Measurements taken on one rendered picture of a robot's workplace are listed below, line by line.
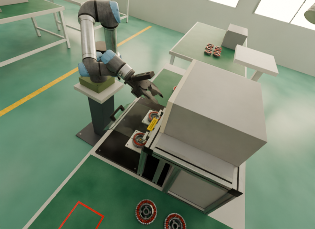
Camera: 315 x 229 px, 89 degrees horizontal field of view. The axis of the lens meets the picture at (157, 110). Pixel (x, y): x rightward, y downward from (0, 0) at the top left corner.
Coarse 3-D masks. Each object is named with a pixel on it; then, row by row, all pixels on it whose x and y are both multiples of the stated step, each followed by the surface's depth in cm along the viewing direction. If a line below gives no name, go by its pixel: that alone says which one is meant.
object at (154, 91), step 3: (150, 87) 84; (153, 87) 84; (156, 87) 85; (150, 90) 86; (153, 90) 84; (156, 90) 84; (153, 93) 88; (156, 93) 87; (159, 93) 85; (162, 96) 86
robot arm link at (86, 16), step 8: (88, 0) 93; (80, 8) 92; (88, 8) 91; (80, 16) 90; (88, 16) 91; (80, 24) 91; (88, 24) 90; (88, 32) 89; (88, 40) 87; (88, 48) 86; (88, 56) 85; (96, 56) 89; (80, 64) 83; (88, 64) 84; (96, 64) 85; (80, 72) 83; (88, 72) 84; (96, 72) 85
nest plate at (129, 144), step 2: (130, 138) 111; (128, 140) 110; (130, 140) 110; (128, 142) 109; (130, 142) 109; (126, 144) 108; (128, 144) 108; (130, 144) 108; (132, 144) 108; (126, 146) 107; (128, 146) 107; (130, 146) 107; (132, 146) 107; (134, 146) 107; (130, 148) 107; (132, 148) 106; (134, 148) 106; (136, 148) 107; (138, 148) 107; (140, 148) 107; (134, 150) 106; (136, 150) 106; (138, 150) 106; (140, 150) 106; (138, 152) 105; (140, 152) 105
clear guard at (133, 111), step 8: (128, 104) 99; (136, 104) 95; (120, 112) 94; (128, 112) 90; (136, 112) 91; (144, 112) 92; (152, 112) 93; (120, 120) 85; (128, 120) 86; (136, 120) 87; (144, 120) 88; (112, 128) 80; (120, 128) 81; (128, 128) 82; (136, 128) 83; (144, 128) 84; (128, 136) 79; (136, 136) 80; (144, 136) 80; (144, 144) 77
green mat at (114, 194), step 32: (96, 160) 100; (64, 192) 85; (96, 192) 87; (128, 192) 90; (160, 192) 93; (32, 224) 74; (64, 224) 76; (96, 224) 78; (128, 224) 80; (160, 224) 82; (192, 224) 84; (224, 224) 87
